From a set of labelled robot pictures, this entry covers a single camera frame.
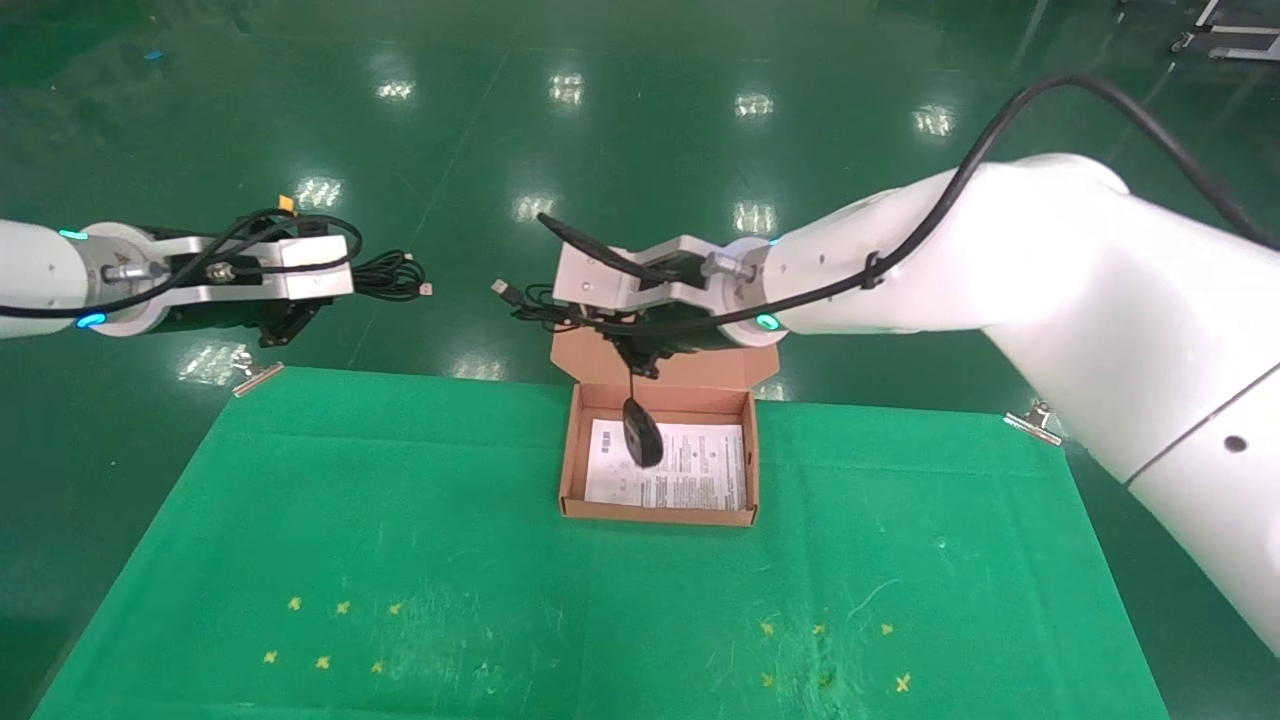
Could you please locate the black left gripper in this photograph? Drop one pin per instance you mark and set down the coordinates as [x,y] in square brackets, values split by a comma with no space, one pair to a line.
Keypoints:
[220,316]

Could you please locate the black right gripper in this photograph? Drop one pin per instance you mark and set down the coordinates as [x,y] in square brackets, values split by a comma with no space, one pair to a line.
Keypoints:
[690,335]

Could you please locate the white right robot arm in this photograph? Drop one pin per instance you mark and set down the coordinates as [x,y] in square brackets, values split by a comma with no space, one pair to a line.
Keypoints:
[1050,260]

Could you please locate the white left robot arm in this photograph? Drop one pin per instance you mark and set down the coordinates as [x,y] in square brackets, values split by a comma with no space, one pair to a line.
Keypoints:
[40,270]

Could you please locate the open brown cardboard box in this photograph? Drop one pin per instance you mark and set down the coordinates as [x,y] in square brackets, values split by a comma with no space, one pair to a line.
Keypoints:
[700,375]

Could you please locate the silver metal binder clip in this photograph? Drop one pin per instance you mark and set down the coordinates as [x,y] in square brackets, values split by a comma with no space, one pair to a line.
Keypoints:
[258,377]
[1035,423]

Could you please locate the white printed paper sheet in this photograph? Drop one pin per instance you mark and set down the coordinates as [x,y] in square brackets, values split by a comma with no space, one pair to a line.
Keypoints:
[700,465]

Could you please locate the green table mat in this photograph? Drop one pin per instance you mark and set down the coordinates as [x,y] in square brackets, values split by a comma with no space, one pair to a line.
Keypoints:
[620,610]

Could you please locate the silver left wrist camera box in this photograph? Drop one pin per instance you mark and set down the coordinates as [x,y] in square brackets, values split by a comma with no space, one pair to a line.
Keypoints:
[310,270]

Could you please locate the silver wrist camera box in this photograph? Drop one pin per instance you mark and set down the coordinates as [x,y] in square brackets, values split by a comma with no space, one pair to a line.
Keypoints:
[310,270]
[585,275]

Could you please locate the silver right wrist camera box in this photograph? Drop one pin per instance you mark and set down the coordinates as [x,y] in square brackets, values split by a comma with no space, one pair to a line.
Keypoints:
[585,275]

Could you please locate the white wheeled cart frame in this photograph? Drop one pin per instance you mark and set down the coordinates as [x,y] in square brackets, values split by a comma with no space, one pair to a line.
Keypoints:
[1235,30]

